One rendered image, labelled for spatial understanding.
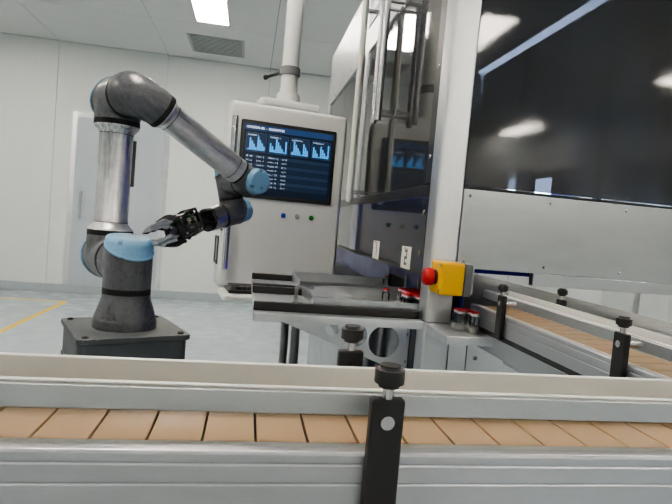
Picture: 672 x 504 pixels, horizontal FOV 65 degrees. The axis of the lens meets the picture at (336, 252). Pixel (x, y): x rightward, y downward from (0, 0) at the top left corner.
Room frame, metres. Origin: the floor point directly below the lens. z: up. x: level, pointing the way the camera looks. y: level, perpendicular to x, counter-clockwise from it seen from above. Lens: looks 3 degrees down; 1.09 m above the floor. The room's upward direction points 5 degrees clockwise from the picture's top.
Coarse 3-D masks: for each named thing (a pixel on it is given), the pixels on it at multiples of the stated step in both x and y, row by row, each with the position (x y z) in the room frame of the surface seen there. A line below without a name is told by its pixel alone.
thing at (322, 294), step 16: (320, 288) 1.51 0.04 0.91; (336, 288) 1.52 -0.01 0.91; (352, 288) 1.53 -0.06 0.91; (368, 288) 1.54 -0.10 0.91; (336, 304) 1.26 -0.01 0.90; (352, 304) 1.27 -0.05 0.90; (368, 304) 1.27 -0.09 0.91; (384, 304) 1.28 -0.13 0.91; (400, 304) 1.29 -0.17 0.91; (416, 304) 1.29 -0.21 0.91
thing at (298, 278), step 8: (296, 272) 1.84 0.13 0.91; (304, 272) 1.85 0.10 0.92; (296, 280) 1.69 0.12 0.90; (304, 280) 1.85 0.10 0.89; (312, 280) 1.85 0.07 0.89; (320, 280) 1.86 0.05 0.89; (328, 280) 1.86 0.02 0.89; (336, 280) 1.87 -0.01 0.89; (344, 280) 1.87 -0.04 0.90; (352, 280) 1.88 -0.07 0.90; (360, 280) 1.88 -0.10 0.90; (368, 280) 1.88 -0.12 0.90; (376, 280) 1.89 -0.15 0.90; (376, 288) 1.63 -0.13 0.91; (392, 288) 1.64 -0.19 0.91
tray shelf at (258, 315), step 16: (256, 320) 1.18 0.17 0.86; (272, 320) 1.19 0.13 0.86; (288, 320) 1.19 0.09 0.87; (304, 320) 1.20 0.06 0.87; (320, 320) 1.20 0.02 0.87; (336, 320) 1.21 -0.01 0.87; (352, 320) 1.22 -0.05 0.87; (368, 320) 1.22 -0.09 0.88; (384, 320) 1.23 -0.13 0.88; (400, 320) 1.24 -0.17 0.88; (416, 320) 1.26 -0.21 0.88
